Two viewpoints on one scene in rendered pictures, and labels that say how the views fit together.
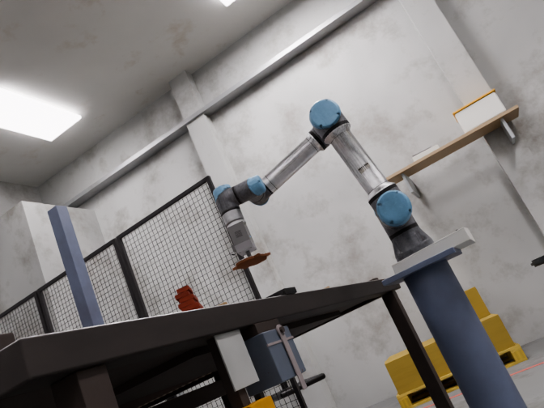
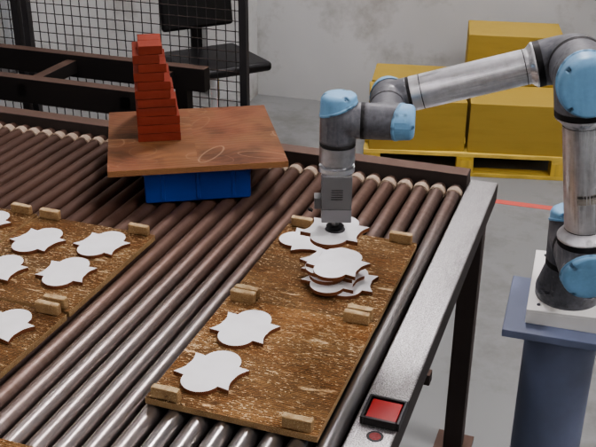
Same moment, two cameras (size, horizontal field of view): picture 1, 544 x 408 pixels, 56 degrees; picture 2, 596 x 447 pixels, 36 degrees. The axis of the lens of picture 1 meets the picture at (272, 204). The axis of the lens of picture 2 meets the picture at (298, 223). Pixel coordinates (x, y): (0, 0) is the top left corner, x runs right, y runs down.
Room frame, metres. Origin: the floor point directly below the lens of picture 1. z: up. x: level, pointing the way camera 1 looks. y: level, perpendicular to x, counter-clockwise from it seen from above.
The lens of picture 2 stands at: (0.06, 0.33, 2.01)
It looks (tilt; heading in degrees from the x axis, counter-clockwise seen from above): 26 degrees down; 357
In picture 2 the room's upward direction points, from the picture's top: straight up
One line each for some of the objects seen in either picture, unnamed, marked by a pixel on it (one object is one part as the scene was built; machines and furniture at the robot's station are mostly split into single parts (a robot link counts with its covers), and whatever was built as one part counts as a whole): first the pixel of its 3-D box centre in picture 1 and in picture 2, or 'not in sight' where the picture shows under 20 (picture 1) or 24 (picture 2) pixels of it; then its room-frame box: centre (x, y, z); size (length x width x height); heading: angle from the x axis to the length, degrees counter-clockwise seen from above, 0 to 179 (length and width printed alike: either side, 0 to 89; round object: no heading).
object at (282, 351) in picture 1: (271, 360); not in sight; (1.30, 0.16, 0.77); 0.14 x 0.11 x 0.18; 158
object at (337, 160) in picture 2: (233, 218); (337, 154); (1.86, 0.15, 1.30); 0.08 x 0.08 x 0.05
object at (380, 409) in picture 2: not in sight; (384, 412); (1.49, 0.09, 0.92); 0.06 x 0.06 x 0.01; 68
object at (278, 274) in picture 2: not in sight; (327, 270); (2.04, 0.15, 0.93); 0.41 x 0.35 x 0.02; 158
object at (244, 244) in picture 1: (239, 239); (330, 189); (1.86, 0.17, 1.23); 0.10 x 0.09 x 0.16; 87
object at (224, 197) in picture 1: (227, 200); (340, 119); (1.86, 0.15, 1.38); 0.09 x 0.08 x 0.11; 82
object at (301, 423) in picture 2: not in sight; (297, 422); (1.43, 0.26, 0.95); 0.06 x 0.02 x 0.03; 68
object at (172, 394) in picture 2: not in sight; (165, 393); (1.53, 0.50, 0.95); 0.06 x 0.02 x 0.03; 68
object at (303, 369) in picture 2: not in sight; (267, 361); (1.66, 0.31, 0.93); 0.41 x 0.35 x 0.02; 158
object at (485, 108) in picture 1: (481, 116); not in sight; (5.01, -2.29, 2.18); 0.46 x 0.38 x 0.25; 70
